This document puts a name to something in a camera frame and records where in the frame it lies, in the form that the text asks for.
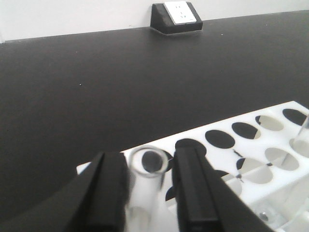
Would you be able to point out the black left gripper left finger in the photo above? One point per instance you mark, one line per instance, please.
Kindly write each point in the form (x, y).
(94, 201)

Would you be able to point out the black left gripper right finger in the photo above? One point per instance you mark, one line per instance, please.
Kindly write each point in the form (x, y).
(205, 203)

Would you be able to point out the short clear test tube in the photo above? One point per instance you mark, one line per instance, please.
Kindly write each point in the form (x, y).
(147, 166)

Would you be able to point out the white test tube rack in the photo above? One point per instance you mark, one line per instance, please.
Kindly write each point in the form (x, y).
(263, 156)

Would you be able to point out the black wedge power socket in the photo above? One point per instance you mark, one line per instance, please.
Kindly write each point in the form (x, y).
(172, 17)

